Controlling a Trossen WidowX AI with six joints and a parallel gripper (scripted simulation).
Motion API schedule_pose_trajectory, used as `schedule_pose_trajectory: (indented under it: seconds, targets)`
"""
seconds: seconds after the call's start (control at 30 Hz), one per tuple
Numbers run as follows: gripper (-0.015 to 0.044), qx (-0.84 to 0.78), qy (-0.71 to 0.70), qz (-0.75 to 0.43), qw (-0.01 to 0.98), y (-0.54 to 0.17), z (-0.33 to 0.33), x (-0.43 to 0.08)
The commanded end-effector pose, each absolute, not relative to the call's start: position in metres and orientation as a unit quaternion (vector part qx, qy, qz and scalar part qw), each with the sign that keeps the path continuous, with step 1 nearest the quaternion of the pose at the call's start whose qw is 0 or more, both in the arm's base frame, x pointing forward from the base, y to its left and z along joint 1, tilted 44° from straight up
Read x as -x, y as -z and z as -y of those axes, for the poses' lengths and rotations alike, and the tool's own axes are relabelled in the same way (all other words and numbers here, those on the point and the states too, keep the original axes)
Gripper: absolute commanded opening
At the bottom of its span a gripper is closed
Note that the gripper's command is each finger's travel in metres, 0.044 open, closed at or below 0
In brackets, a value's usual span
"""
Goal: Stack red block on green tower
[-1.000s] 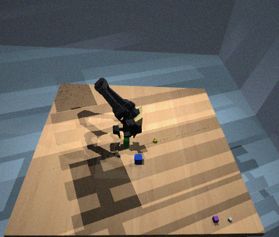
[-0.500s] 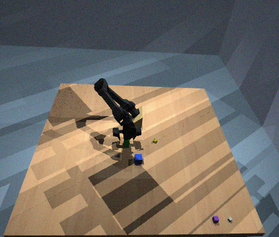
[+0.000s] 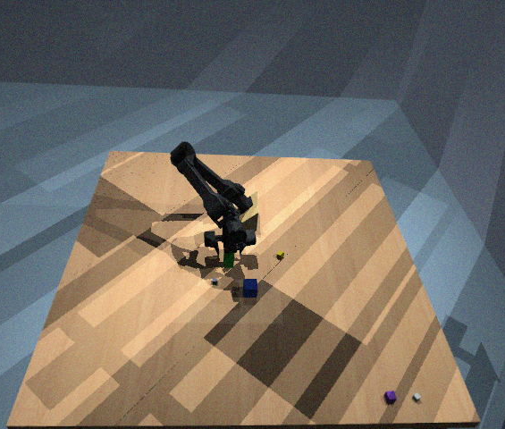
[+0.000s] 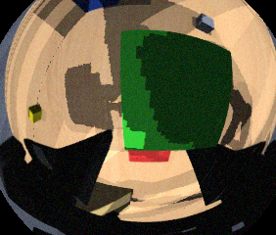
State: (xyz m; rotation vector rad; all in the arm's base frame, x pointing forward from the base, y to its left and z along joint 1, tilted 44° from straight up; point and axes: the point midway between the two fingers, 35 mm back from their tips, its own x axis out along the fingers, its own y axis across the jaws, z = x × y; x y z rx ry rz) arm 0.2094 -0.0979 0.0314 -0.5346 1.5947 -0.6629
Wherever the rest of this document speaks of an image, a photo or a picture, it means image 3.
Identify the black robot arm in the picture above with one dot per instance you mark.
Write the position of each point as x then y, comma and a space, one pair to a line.
183, 157

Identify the purple cube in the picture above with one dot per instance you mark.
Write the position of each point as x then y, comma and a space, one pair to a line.
390, 397

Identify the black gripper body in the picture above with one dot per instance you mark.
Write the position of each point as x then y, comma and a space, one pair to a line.
211, 239

